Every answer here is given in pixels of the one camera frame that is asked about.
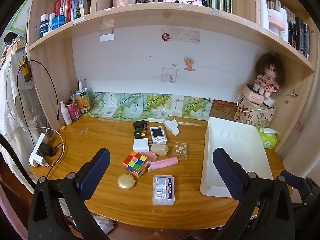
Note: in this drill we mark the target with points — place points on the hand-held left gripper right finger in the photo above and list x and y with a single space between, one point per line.
228 175

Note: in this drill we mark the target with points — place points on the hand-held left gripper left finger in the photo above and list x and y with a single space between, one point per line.
96 172

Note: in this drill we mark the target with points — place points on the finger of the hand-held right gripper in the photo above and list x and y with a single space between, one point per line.
295 178

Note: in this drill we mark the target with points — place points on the round gold compact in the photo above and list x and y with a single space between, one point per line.
126 181

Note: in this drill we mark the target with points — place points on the colourful puzzle cube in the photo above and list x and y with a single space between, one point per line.
135 163

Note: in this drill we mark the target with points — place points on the white plastic bin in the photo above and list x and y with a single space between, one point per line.
232 135

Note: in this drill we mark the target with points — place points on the white cube charger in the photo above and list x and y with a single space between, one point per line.
141 145

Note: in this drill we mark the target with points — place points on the green bottle with gold cap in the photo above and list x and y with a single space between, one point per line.
138 133

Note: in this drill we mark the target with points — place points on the pink razor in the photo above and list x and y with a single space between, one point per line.
163 163

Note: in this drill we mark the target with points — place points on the clear box with blue label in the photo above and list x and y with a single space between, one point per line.
163 190

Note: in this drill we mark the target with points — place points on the green tissue pack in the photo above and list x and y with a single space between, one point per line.
268 138

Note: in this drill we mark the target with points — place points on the small clear sticker case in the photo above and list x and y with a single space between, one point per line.
181 151

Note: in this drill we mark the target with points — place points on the black power brick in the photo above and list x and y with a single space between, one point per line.
45 149

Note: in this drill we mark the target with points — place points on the pink oval case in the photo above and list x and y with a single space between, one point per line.
151 156

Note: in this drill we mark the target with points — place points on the printed canvas tote bag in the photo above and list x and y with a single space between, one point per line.
252 116

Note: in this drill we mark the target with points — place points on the brown cardboard box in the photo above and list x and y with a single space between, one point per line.
222 111

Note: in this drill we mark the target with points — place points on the pink can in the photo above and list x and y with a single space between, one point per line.
73 112

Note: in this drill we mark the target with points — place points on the black plug adapter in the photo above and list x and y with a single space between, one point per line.
139 124

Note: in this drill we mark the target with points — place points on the white spray bottle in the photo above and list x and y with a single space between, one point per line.
66 115

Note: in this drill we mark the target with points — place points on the beige rectangular block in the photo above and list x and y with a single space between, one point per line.
159 150

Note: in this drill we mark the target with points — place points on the white handheld game console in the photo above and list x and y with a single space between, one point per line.
157 135

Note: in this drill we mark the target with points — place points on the white forehead thermometer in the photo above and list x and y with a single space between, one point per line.
173 127

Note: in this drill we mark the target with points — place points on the pink round box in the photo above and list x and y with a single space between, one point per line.
252 95

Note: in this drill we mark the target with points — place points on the grape print carton panel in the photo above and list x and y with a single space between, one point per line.
155 105

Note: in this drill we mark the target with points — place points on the brown-haired plush doll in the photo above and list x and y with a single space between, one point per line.
268 77

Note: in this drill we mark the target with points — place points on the white lace curtain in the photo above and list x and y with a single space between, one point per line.
15 105

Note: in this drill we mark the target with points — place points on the blue jar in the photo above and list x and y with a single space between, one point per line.
58 22

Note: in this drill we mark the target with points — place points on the dark bottle with white cap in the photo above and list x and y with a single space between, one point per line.
44 26

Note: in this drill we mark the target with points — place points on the row of white and black bottles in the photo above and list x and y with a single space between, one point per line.
277 20

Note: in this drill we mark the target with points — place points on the row of red and blue books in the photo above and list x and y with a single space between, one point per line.
68 5

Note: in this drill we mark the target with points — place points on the white wall charger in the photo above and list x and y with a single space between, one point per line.
269 102

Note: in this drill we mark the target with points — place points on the pink square wall sticker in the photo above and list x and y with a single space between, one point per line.
169 75

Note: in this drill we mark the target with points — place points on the yellow chick wall sticker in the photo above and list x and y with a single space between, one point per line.
189 63

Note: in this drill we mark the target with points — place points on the red wall sticker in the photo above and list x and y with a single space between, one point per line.
166 36

